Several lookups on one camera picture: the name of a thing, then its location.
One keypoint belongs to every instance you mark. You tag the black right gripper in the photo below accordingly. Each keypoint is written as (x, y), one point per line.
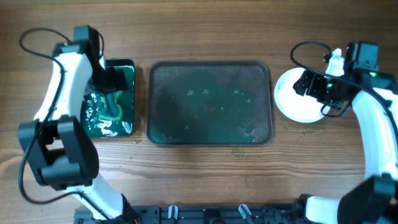
(306, 83)

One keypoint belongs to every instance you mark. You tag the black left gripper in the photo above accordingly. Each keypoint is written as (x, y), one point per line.
(115, 80)

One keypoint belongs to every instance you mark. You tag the green yellow sponge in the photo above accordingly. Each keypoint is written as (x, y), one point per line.
(112, 110)

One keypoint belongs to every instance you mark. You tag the white plate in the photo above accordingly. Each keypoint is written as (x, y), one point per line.
(302, 109)

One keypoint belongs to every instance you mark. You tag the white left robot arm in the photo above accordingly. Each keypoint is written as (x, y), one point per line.
(56, 146)

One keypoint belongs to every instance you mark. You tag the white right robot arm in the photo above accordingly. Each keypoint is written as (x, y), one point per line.
(354, 81)

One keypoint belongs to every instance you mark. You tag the dark grey serving tray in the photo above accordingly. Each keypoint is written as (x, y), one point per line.
(209, 103)

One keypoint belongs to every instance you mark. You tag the black basin with green water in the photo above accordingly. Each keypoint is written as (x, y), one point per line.
(92, 105)

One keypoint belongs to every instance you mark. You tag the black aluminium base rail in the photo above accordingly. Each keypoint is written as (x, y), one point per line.
(268, 214)

